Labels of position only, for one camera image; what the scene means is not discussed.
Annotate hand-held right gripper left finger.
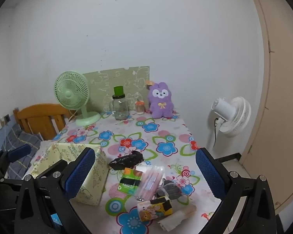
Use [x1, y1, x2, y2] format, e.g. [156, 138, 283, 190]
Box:
[15, 147, 96, 234]

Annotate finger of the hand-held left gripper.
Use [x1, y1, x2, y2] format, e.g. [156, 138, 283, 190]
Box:
[0, 144, 32, 176]

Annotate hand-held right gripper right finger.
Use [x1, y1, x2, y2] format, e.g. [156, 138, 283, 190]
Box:
[196, 147, 275, 234]

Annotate cartoon print tote bag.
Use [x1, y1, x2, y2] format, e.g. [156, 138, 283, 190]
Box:
[23, 143, 109, 206]

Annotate grey gloves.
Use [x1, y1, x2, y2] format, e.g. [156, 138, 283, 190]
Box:
[154, 179, 182, 200]

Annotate green tissue pack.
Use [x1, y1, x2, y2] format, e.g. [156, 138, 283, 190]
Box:
[117, 167, 143, 196]

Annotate beige cloth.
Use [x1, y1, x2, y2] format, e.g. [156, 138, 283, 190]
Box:
[157, 204, 197, 232]

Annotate pink face mask pack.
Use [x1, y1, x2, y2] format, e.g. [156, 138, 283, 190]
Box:
[134, 165, 166, 201]

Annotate yellow cartoon tissue pack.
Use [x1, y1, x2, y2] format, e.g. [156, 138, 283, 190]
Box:
[137, 195, 173, 223]

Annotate grey plaid blanket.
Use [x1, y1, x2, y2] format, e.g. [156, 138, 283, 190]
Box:
[0, 123, 43, 181]

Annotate black plastic bag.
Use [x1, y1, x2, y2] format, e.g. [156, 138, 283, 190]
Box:
[109, 151, 144, 170]

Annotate white standing fan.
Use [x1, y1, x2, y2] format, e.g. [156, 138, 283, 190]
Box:
[207, 97, 251, 155]

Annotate floral tablecloth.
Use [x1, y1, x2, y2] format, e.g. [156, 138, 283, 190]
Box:
[23, 110, 225, 234]

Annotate glass jar with black lid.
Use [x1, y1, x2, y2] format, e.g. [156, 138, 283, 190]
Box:
[112, 95, 130, 121]

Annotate green desk fan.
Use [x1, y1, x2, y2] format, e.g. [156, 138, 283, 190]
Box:
[54, 71, 101, 126]

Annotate cotton swab jar orange lid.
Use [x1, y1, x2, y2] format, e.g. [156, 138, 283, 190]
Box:
[135, 100, 145, 115]

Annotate purple plush bunny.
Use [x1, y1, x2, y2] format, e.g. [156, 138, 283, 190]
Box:
[145, 80, 175, 119]

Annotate green printed board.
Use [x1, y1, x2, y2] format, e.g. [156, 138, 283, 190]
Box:
[82, 66, 150, 114]

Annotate beige door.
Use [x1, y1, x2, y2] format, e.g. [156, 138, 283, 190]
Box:
[242, 0, 293, 215]

